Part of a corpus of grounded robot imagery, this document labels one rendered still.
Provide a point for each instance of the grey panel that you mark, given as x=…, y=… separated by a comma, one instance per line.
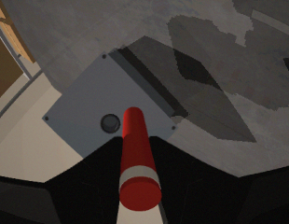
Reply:
x=91, y=111

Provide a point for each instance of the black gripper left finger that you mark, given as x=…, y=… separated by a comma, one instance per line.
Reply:
x=87, y=193

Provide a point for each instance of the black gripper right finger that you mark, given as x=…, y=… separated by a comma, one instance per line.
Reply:
x=193, y=192

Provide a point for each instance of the red peg with white band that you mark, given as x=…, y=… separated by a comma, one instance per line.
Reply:
x=139, y=187

